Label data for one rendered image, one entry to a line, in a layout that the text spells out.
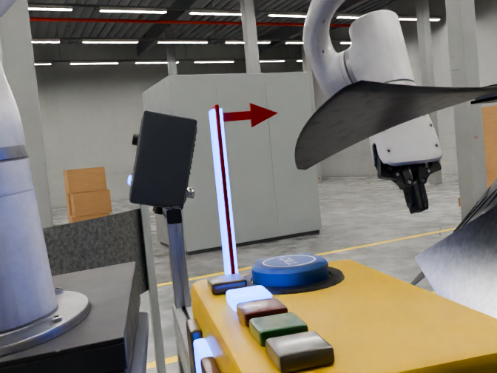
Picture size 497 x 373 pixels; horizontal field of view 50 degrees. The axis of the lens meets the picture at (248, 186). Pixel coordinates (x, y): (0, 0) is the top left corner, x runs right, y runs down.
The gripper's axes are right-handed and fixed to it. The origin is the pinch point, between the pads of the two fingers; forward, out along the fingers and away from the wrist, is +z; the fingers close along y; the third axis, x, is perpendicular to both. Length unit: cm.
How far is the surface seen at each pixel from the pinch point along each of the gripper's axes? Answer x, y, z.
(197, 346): -50, -41, 14
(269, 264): -48, -37, 11
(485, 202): -12.7, 2.4, 3.9
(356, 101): -32.4, -22.5, -3.9
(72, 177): 732, -125, -234
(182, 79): 527, 35, -282
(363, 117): -26.7, -19.3, -4.4
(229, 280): -48, -39, 12
